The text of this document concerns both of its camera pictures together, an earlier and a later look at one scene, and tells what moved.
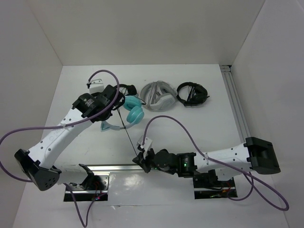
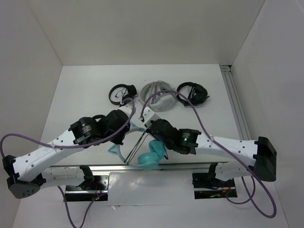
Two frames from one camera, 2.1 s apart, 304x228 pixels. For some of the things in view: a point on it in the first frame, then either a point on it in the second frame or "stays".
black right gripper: (140, 160) → (148, 130)
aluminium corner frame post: (227, 73) stays
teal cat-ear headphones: (133, 105) → (150, 161)
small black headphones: (131, 90) stays
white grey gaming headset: (158, 96) stays
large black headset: (197, 94) stays
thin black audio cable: (123, 124) → (164, 154)
